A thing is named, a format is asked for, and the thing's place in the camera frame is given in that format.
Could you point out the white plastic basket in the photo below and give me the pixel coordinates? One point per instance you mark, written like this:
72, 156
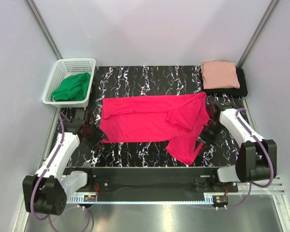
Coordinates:
62, 69

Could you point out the green t-shirt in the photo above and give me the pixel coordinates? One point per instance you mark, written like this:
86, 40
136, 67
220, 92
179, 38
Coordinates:
72, 88

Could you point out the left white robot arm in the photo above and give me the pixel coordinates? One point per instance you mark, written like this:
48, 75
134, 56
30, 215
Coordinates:
47, 191

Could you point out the black marble table mat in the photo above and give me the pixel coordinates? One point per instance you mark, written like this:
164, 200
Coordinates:
127, 81

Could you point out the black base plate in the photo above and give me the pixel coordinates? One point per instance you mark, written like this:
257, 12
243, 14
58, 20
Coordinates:
156, 184

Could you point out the folded pink t-shirt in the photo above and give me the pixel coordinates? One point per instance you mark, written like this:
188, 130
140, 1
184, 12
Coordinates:
219, 74

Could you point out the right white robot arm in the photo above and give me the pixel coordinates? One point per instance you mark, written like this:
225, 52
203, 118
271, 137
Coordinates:
257, 158

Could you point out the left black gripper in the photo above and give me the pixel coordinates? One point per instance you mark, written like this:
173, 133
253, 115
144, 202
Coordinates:
99, 136

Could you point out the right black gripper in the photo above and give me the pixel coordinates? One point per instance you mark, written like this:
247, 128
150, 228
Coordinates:
207, 147

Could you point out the red t-shirt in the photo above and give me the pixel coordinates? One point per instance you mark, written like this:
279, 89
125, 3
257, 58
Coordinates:
178, 119

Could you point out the folded black t-shirt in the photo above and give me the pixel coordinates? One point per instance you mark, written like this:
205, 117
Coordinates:
235, 92

